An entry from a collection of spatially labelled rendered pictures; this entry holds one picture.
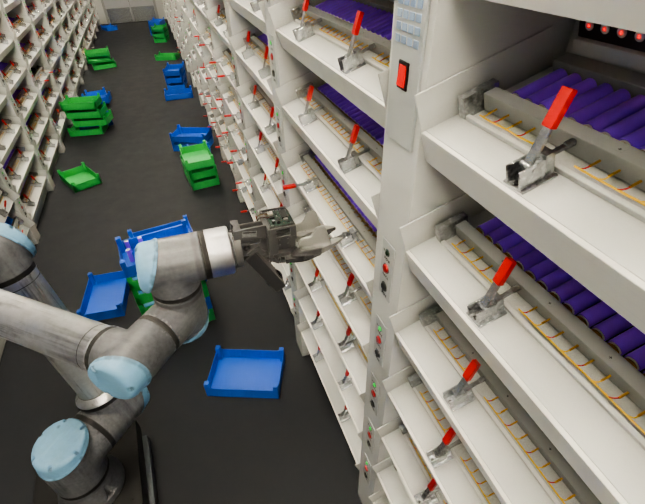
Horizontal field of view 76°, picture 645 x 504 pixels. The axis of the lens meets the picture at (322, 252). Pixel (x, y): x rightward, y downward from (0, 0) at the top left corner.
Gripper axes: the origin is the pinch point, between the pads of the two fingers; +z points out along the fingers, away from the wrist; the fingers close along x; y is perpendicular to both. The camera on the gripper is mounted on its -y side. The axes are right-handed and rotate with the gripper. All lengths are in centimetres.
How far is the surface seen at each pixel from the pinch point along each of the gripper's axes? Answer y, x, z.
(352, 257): -8.3, 2.0, 5.8
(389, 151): 23.6, -12.9, 3.4
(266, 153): -26, 100, 9
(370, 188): 11.3, -2.3, 6.4
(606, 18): 45, -39, 4
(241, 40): 14, 119, 7
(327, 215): -8.1, 19.5, 6.5
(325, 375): -84, 25, 9
